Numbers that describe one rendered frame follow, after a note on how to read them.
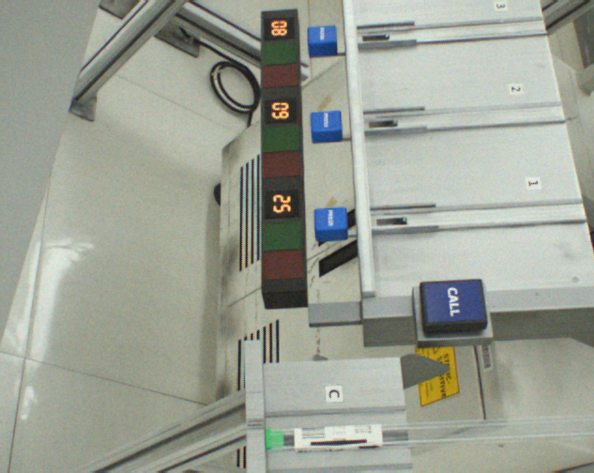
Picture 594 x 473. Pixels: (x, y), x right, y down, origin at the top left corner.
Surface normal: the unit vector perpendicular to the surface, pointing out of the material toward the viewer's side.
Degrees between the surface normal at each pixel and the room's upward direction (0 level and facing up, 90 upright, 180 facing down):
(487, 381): 90
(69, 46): 0
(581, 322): 90
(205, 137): 0
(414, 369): 90
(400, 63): 45
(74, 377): 0
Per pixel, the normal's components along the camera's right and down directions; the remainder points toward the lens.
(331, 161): -0.76, -0.32
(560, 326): 0.02, 0.86
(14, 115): 0.65, -0.40
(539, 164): -0.07, -0.51
